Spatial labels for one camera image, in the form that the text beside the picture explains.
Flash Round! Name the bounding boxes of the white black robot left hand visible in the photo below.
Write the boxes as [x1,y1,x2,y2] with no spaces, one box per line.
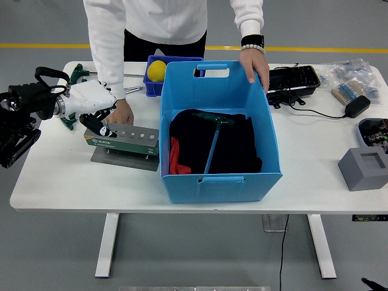
[62,79,118,139]

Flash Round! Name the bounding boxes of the person's right hand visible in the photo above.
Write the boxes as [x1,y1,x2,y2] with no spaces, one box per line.
[105,98,135,125]

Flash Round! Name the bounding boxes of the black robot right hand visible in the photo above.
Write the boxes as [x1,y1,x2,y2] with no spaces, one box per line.
[361,277,388,291]

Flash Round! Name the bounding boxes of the person's left hand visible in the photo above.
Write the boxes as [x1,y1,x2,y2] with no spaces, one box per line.
[238,48,270,95]

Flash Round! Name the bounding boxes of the green SATA wrench holder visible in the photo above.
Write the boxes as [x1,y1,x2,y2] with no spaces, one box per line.
[83,122,160,156]

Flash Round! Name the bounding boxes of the large green T-handle hex wrench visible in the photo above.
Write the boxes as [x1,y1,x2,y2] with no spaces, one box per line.
[190,110,236,175]

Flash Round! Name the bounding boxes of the large light blue plastic box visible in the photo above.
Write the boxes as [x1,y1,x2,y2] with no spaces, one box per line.
[159,60,283,204]

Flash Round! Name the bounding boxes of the grey under-table control box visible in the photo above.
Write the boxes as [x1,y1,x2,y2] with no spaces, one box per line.
[262,213,289,233]

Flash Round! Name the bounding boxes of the small dark blue bin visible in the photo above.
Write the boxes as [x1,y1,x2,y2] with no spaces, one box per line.
[142,55,204,97]

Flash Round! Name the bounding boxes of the black plastic tray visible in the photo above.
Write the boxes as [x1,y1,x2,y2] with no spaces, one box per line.
[266,65,321,99]

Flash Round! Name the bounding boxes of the black device with mounting tabs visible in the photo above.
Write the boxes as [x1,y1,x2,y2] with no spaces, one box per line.
[269,90,307,110]

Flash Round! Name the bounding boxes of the yellow ball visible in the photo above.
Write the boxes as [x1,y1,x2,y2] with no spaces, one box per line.
[147,59,167,82]

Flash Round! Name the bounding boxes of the red cloth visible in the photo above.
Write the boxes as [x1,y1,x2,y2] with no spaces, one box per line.
[169,136,192,175]

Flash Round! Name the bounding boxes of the white table leg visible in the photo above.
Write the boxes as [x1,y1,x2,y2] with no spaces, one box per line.
[95,213,120,279]
[306,213,338,280]

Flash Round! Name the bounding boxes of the black table control panel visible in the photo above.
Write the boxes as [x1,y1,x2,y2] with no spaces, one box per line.
[351,214,388,222]

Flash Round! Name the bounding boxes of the black cloth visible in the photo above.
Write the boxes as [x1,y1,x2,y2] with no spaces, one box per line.
[168,109,263,175]

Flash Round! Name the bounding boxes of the blue resistor strip bundle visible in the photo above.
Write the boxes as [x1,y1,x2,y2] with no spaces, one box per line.
[330,80,366,106]

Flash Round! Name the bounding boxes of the person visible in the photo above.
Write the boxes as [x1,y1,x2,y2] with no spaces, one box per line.
[83,0,270,125]

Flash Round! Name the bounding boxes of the clear plastic bags of parts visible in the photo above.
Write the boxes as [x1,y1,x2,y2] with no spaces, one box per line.
[318,58,383,107]

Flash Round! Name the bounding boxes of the grey block with square recess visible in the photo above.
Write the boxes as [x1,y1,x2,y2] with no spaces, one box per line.
[337,147,388,192]

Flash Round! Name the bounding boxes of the black power adapter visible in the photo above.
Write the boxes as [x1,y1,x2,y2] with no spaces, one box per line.
[343,95,372,119]

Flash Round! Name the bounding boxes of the blue-rimmed parts tray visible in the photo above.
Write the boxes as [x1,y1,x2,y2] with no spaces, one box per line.
[357,118,388,154]

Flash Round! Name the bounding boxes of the circuit board parts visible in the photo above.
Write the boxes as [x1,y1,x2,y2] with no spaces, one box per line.
[362,119,388,152]

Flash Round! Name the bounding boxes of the white bead bracelet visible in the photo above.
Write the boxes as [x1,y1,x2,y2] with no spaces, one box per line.
[241,44,267,55]

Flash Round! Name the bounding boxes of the black adapter cord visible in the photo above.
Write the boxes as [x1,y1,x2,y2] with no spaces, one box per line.
[274,62,349,119]

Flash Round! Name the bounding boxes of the black hanging cable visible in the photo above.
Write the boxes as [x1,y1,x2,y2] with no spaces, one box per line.
[278,214,290,291]

